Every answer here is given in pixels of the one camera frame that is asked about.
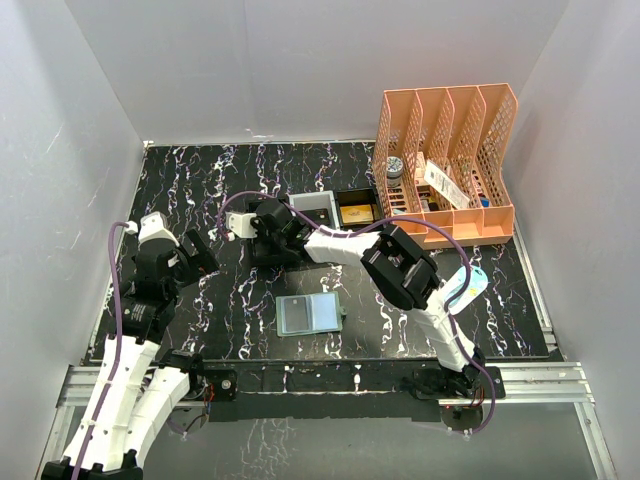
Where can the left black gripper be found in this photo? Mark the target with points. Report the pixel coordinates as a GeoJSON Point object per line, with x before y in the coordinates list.
{"type": "Point", "coordinates": [203, 255]}

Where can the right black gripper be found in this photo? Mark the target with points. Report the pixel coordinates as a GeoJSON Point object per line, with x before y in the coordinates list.
{"type": "Point", "coordinates": [255, 221]}

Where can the dark grey credit card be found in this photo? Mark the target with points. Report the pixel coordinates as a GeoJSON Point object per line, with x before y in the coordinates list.
{"type": "Point", "coordinates": [295, 315]}

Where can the green card holder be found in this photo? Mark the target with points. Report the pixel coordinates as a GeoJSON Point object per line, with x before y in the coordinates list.
{"type": "Point", "coordinates": [326, 314]}

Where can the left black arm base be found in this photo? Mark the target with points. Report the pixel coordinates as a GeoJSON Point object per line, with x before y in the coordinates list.
{"type": "Point", "coordinates": [212, 385]}

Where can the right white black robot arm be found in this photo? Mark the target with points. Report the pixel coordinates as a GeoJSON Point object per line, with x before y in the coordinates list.
{"type": "Point", "coordinates": [402, 271]}

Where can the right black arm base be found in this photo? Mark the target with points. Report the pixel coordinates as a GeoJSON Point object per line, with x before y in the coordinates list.
{"type": "Point", "coordinates": [435, 382]}

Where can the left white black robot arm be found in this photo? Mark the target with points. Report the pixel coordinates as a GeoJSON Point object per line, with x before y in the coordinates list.
{"type": "Point", "coordinates": [131, 400]}

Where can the black credit card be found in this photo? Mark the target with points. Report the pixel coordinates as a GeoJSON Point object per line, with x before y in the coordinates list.
{"type": "Point", "coordinates": [320, 217]}

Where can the gold credit card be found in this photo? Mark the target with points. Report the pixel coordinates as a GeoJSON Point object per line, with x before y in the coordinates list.
{"type": "Point", "coordinates": [357, 214]}

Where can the left black tray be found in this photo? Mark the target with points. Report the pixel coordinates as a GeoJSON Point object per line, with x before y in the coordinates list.
{"type": "Point", "coordinates": [254, 205]}

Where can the black tray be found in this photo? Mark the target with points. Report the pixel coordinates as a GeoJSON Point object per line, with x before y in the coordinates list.
{"type": "Point", "coordinates": [254, 205]}
{"type": "Point", "coordinates": [355, 197]}

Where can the white middle tray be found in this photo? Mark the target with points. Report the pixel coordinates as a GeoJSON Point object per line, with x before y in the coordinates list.
{"type": "Point", "coordinates": [303, 202]}

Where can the right black tray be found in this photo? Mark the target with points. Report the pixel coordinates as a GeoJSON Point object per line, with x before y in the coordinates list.
{"type": "Point", "coordinates": [355, 197]}

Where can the small round jar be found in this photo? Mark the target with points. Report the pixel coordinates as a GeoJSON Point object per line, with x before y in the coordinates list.
{"type": "Point", "coordinates": [394, 171]}

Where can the white paper packet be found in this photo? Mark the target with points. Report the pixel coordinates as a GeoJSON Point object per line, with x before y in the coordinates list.
{"type": "Point", "coordinates": [445, 186]}

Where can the orange file organizer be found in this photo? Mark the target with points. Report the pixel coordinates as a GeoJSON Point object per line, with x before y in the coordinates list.
{"type": "Point", "coordinates": [465, 131]}

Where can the round blue tape roll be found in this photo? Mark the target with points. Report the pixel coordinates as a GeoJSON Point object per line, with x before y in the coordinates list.
{"type": "Point", "coordinates": [477, 285]}

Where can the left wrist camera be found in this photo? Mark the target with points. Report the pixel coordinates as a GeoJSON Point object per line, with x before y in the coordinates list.
{"type": "Point", "coordinates": [154, 232]}

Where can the aluminium frame rail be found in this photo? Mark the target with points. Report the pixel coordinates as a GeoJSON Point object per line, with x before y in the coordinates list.
{"type": "Point", "coordinates": [371, 388]}

